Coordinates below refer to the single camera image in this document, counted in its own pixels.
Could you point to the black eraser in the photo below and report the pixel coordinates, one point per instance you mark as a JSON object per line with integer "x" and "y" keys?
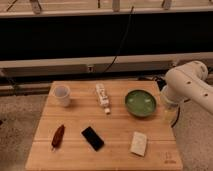
{"x": 93, "y": 138}

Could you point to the wooden board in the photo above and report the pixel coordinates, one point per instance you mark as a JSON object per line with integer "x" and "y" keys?
{"x": 115, "y": 129}

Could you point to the brown red marker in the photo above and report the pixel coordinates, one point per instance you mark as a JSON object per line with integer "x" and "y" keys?
{"x": 58, "y": 136}

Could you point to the white tube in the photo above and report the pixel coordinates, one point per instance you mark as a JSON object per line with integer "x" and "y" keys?
{"x": 103, "y": 98}

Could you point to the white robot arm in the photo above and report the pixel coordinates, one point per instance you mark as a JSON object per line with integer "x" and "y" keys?
{"x": 187, "y": 82}

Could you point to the green bowl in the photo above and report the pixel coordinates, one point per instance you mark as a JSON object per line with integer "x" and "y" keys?
{"x": 140, "y": 103}

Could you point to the white plastic cup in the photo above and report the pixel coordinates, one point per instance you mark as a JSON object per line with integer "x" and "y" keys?
{"x": 62, "y": 94}

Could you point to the white sponge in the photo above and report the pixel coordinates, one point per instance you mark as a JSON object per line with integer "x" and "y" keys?
{"x": 138, "y": 144}

